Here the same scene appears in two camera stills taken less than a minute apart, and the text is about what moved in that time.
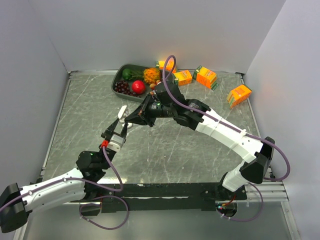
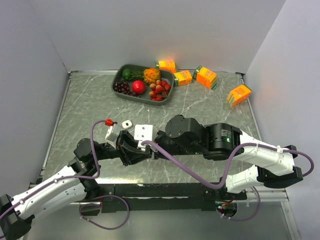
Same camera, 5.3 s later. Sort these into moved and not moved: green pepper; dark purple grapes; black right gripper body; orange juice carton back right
Moved: black right gripper body
Not moved: dark purple grapes; green pepper; orange juice carton back right
